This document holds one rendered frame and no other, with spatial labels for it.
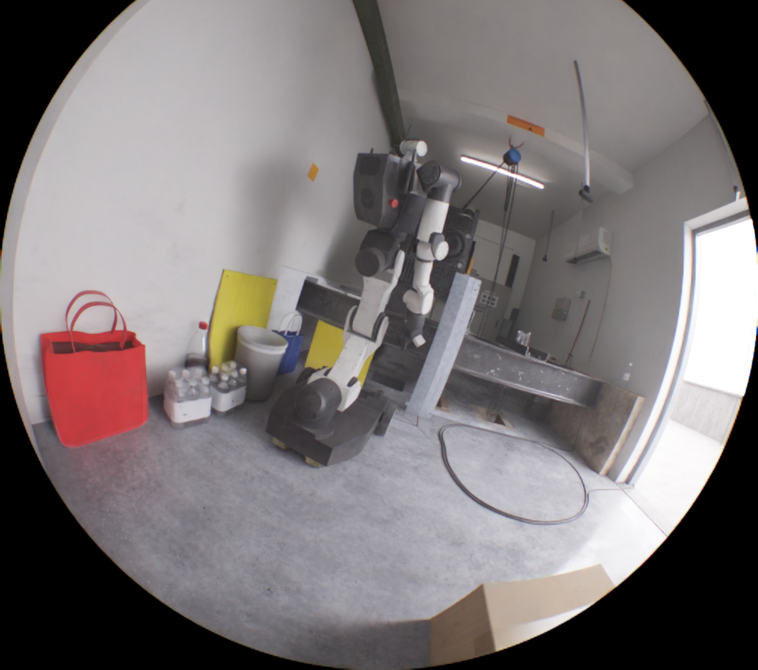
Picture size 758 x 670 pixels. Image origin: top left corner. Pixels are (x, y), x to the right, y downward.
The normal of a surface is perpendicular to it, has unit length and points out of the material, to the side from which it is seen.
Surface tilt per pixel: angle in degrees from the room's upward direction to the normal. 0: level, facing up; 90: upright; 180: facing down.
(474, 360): 90
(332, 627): 0
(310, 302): 90
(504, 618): 0
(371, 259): 113
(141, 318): 90
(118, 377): 85
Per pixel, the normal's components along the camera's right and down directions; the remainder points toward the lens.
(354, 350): -0.02, -0.57
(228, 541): 0.33, -0.95
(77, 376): 0.94, 0.25
